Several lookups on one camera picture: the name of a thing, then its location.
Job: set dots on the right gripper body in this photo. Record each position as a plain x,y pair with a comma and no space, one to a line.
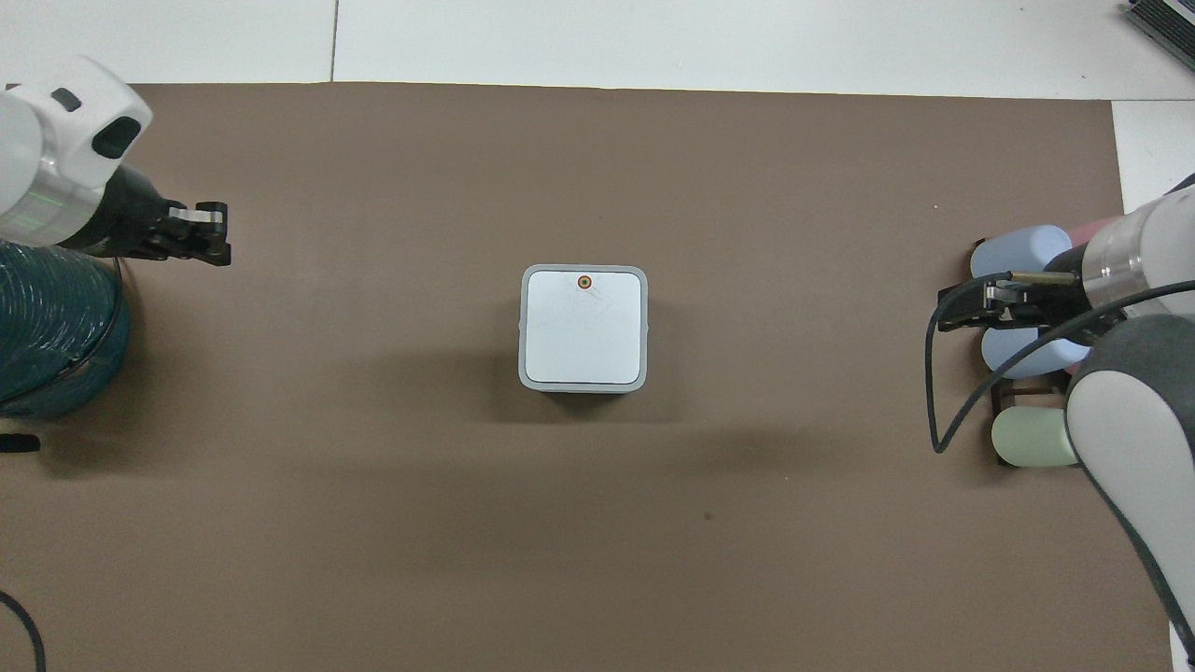
1064,299

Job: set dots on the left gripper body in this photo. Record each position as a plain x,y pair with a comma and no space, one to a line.
131,219

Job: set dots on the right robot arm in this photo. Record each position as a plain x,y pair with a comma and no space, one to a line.
1120,420

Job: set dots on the white square trash can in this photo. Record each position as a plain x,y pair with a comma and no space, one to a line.
583,331

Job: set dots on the light blue cylinder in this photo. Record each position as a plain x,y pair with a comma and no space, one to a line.
1013,353
1022,250

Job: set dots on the pink cylinder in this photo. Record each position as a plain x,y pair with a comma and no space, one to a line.
1090,230

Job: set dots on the dark rack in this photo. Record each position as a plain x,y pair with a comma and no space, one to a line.
1027,392

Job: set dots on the dark teal wrapped cylinder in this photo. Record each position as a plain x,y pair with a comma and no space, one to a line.
51,327

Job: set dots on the light green cylinder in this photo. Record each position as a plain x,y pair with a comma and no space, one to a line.
1027,439

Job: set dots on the black stand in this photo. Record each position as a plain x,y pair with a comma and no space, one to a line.
17,443

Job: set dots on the grey ribbed device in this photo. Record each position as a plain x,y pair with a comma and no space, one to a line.
1167,17

